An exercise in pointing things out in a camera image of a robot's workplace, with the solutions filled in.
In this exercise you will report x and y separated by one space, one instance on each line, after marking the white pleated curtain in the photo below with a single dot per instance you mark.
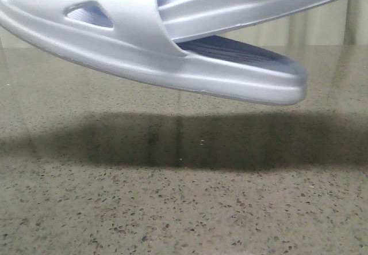
340 22

